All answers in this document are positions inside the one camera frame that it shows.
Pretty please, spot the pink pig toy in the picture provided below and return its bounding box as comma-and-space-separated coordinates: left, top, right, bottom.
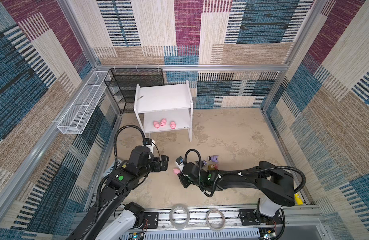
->
173, 169, 181, 175
160, 119, 167, 127
153, 121, 160, 129
170, 121, 176, 130

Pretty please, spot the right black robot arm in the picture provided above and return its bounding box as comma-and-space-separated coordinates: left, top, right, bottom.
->
175, 149, 306, 224

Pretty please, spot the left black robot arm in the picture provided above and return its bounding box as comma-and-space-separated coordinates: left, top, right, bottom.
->
68, 136, 169, 240

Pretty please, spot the white two-tier shelf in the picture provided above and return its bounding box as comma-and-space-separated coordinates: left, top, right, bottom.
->
133, 82, 194, 141

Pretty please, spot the purple figure toy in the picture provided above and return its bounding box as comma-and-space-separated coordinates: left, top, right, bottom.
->
208, 155, 219, 164

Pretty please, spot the colourful children's book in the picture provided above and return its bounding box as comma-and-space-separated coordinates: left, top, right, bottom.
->
102, 159, 121, 177

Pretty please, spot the clear tape roll left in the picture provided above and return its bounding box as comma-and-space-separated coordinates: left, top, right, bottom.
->
169, 204, 190, 231

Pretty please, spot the clear tape roll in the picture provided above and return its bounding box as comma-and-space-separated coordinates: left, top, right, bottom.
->
206, 209, 226, 232
169, 204, 190, 231

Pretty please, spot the clear tape roll right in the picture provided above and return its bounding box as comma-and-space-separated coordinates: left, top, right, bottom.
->
206, 209, 226, 232

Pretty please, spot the yellow glue tube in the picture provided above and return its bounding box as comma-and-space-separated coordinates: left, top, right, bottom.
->
294, 193, 304, 206

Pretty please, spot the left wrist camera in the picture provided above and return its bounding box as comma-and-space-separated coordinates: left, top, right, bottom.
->
144, 138, 154, 160

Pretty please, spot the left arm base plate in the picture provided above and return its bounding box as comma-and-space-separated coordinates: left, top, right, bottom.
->
134, 212, 159, 230

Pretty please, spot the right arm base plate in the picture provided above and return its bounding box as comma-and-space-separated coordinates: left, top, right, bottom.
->
238, 209, 284, 226

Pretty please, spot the black wire mesh rack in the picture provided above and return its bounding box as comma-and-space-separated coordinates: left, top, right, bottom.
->
104, 68, 164, 114

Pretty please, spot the white wire mesh basket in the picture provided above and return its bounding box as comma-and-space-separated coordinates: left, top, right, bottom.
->
57, 71, 107, 135

